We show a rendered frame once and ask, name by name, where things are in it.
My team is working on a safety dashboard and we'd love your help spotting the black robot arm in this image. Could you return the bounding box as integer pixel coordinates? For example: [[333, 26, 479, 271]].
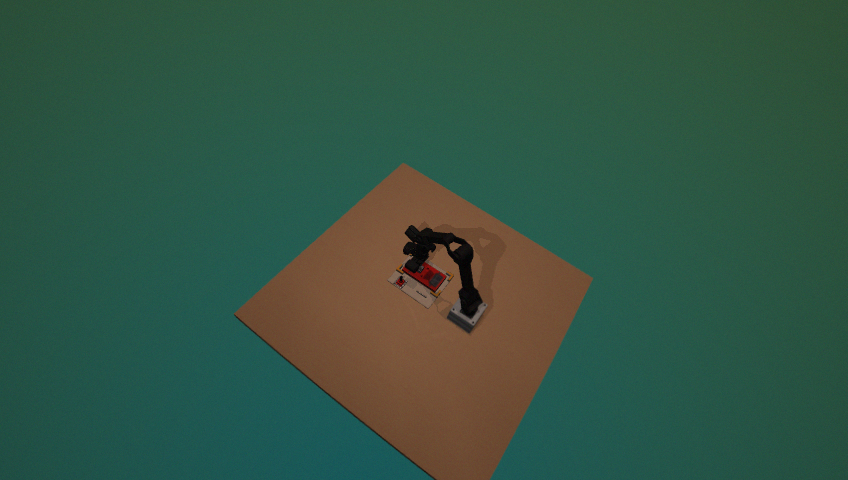
[[403, 225, 483, 319]]

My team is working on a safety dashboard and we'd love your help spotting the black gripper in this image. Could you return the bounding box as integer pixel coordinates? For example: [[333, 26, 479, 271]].
[[405, 243, 436, 273]]

